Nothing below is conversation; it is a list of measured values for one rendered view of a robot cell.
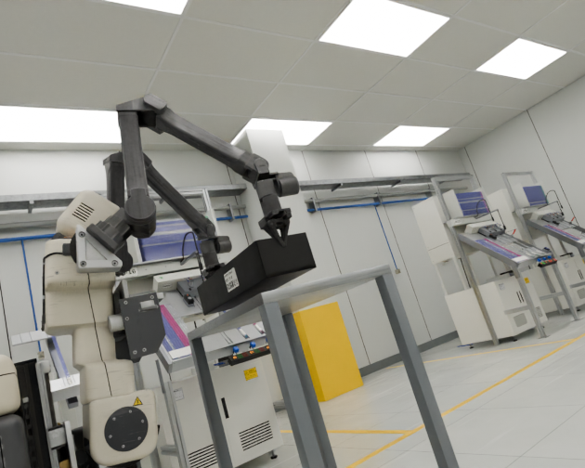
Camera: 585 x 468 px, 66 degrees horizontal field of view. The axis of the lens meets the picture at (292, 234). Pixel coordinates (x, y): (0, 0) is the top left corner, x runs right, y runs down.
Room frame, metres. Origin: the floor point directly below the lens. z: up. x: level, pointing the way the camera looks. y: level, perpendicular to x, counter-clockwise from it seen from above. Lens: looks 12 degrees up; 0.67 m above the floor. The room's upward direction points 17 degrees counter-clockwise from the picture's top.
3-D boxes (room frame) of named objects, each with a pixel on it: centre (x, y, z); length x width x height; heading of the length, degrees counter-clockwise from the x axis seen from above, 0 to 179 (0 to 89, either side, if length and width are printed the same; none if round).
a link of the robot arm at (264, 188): (1.29, 0.03, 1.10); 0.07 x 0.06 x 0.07; 113
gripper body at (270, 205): (1.29, 0.04, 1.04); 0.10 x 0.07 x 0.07; 33
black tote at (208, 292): (1.53, 0.19, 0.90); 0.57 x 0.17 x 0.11; 33
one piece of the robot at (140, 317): (1.31, 0.53, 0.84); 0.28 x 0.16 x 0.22; 33
